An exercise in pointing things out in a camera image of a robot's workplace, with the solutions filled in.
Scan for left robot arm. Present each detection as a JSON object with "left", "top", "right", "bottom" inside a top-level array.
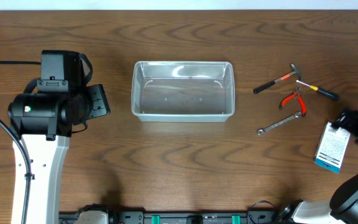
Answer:
[{"left": 8, "top": 50, "right": 110, "bottom": 223}]

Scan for clear plastic container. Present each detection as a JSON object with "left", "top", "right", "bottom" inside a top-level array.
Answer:
[{"left": 131, "top": 61, "right": 236, "bottom": 123}]

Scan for screwdriver black yellow handle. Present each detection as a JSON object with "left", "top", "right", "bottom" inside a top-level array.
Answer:
[{"left": 296, "top": 80, "right": 339, "bottom": 100}]

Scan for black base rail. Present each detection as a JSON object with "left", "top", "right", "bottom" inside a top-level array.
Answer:
[{"left": 59, "top": 210, "right": 279, "bottom": 224}]

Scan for red handled pliers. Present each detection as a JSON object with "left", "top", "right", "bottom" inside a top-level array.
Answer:
[{"left": 279, "top": 87, "right": 307, "bottom": 117}]

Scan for white blue card package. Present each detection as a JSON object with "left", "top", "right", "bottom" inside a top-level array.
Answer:
[{"left": 314, "top": 122, "right": 351, "bottom": 174}]

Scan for silver combination wrench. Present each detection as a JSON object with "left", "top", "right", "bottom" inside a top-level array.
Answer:
[{"left": 257, "top": 111, "right": 301, "bottom": 135}]

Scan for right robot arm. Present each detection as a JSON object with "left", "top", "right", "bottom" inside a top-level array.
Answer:
[{"left": 276, "top": 109, "right": 358, "bottom": 223}]

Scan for small hammer black handle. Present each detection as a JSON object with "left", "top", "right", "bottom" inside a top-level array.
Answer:
[{"left": 253, "top": 63, "right": 301, "bottom": 94}]

